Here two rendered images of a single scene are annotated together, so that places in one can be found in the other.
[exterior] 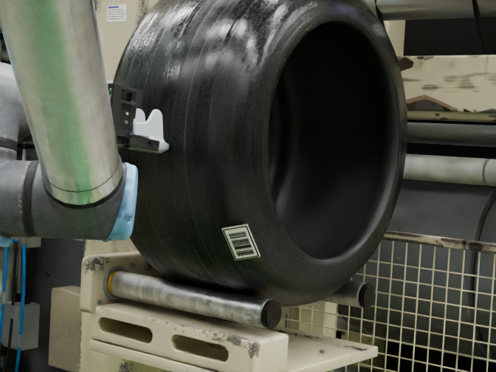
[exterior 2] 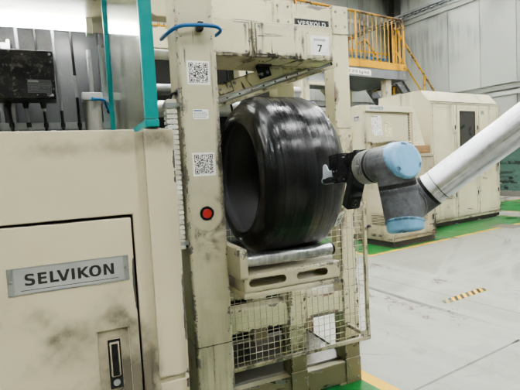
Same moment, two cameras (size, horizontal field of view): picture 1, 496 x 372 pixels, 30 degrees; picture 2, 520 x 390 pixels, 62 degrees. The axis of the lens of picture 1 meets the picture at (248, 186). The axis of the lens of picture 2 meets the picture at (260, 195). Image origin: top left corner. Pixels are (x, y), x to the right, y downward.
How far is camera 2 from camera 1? 1.66 m
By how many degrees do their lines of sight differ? 61
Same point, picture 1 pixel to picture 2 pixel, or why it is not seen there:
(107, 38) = (195, 128)
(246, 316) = (326, 251)
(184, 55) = (319, 138)
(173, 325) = (298, 268)
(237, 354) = (332, 268)
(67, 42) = not seen: outside the picture
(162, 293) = (281, 256)
